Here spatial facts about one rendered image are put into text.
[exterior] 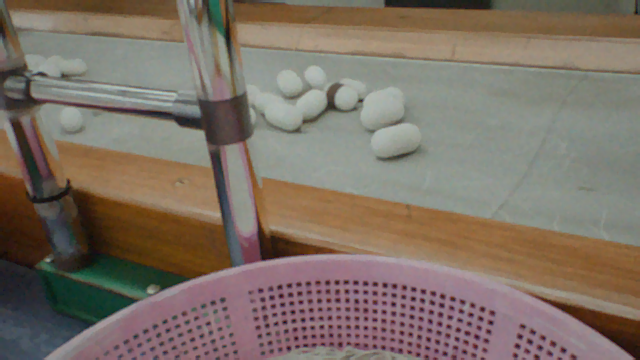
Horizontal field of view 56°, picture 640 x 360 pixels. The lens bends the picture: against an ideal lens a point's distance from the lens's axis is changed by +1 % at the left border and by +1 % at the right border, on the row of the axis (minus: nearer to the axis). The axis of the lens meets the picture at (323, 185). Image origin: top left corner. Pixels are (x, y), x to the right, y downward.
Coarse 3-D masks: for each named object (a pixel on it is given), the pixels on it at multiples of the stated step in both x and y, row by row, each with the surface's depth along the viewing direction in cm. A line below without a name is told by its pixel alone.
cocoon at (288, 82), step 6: (282, 72) 57; (288, 72) 57; (294, 72) 57; (282, 78) 56; (288, 78) 56; (294, 78) 56; (282, 84) 56; (288, 84) 55; (294, 84) 55; (300, 84) 56; (282, 90) 56; (288, 90) 55; (294, 90) 55; (300, 90) 56
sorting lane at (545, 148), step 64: (128, 64) 70; (256, 64) 66; (320, 64) 64; (384, 64) 62; (448, 64) 61; (128, 128) 53; (256, 128) 51; (320, 128) 50; (384, 128) 49; (448, 128) 48; (512, 128) 47; (576, 128) 46; (384, 192) 40; (448, 192) 39; (512, 192) 39; (576, 192) 38
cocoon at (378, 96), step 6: (384, 90) 50; (390, 90) 50; (396, 90) 50; (366, 96) 50; (372, 96) 50; (378, 96) 50; (384, 96) 50; (390, 96) 50; (396, 96) 50; (402, 96) 50; (366, 102) 50; (372, 102) 50; (402, 102) 50
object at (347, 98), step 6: (330, 84) 53; (324, 90) 53; (342, 90) 51; (348, 90) 51; (354, 90) 52; (336, 96) 52; (342, 96) 51; (348, 96) 51; (354, 96) 51; (336, 102) 52; (342, 102) 51; (348, 102) 51; (354, 102) 52; (342, 108) 52; (348, 108) 52
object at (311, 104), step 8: (304, 96) 51; (312, 96) 51; (320, 96) 51; (296, 104) 51; (304, 104) 50; (312, 104) 50; (320, 104) 51; (304, 112) 50; (312, 112) 50; (320, 112) 52
